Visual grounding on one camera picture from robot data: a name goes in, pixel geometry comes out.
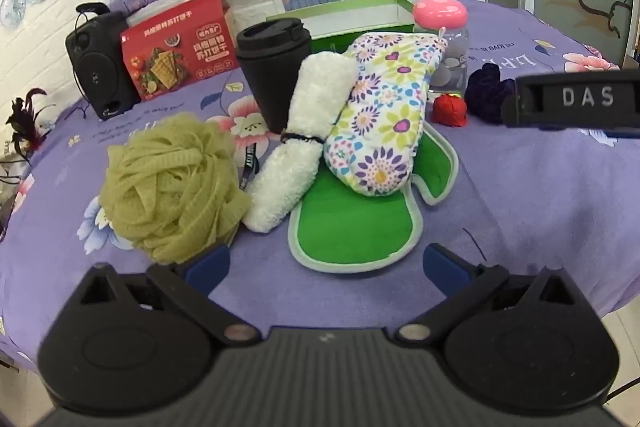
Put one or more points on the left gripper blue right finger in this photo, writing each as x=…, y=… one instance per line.
x=447, y=271

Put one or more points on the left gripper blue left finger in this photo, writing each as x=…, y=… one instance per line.
x=207, y=270

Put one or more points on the olive green mesh bath sponge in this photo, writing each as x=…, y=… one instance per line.
x=174, y=190

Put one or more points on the dark purple velvet scrunchie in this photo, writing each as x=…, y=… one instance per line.
x=486, y=92

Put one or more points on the green pot holder mat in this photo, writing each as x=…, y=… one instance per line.
x=338, y=231

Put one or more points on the floral quilted oven mitt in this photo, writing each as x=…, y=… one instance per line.
x=372, y=145

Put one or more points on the red fabric scrunchie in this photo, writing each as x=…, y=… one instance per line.
x=449, y=110

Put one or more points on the white fluffy towel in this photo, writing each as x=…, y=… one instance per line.
x=324, y=83

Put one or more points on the glass jar with pink lid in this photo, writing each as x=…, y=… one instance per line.
x=447, y=19

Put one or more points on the dark feather decoration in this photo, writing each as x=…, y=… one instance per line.
x=26, y=135

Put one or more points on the red cracker box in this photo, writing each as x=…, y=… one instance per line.
x=180, y=46

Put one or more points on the black lidded coffee cup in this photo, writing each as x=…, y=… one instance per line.
x=270, y=54

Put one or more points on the black portable speaker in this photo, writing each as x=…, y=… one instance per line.
x=94, y=47

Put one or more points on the green cardboard box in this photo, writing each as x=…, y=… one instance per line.
x=334, y=26

